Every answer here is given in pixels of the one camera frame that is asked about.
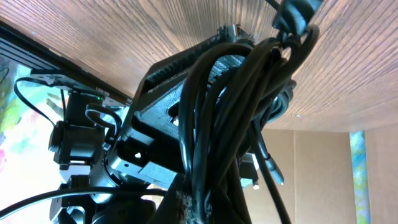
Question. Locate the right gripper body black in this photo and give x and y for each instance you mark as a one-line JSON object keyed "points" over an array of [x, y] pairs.
{"points": [[143, 155]]}

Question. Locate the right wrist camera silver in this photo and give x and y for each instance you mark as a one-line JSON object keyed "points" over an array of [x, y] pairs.
{"points": [[248, 167]]}

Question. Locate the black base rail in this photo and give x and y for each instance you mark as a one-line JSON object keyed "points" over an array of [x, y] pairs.
{"points": [[50, 67]]}

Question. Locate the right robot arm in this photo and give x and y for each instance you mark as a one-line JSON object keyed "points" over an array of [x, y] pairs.
{"points": [[217, 105]]}

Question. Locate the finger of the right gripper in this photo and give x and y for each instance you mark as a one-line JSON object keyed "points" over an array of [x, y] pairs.
{"points": [[155, 104]]}

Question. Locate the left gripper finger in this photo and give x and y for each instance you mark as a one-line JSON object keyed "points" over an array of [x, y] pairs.
{"points": [[177, 205]]}

